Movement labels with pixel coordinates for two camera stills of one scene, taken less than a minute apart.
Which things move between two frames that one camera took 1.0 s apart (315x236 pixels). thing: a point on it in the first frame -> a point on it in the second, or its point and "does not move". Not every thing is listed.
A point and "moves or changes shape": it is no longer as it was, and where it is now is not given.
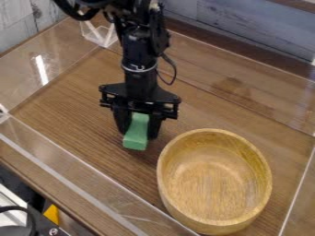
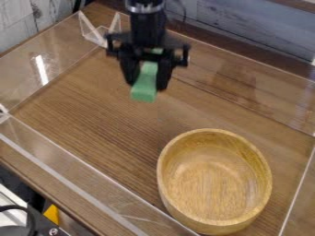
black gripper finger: [153, 123] -> [164, 69]
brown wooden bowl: [213, 182] does not move
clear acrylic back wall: [273, 90] does not move
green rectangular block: [136, 135] moves or changes shape
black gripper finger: [121, 117] -> [130, 66]
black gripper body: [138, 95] -> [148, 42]
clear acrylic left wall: [40, 60] does not move
